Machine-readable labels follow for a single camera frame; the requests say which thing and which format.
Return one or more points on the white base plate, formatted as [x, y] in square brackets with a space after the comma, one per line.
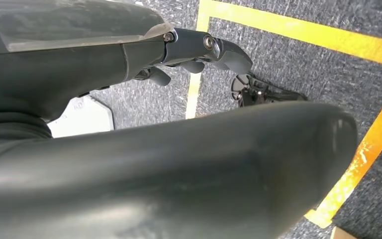
[82, 115]

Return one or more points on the yellow floor tape strip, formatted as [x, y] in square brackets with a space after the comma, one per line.
[192, 95]
[375, 138]
[309, 33]

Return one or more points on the black wheeled base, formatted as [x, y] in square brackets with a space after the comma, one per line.
[257, 95]

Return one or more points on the tan cardboard corner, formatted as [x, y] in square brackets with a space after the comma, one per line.
[341, 233]

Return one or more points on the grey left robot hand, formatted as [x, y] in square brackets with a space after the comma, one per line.
[145, 181]

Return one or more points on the grey ribbed left arm sleeve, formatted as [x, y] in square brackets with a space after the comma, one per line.
[13, 127]

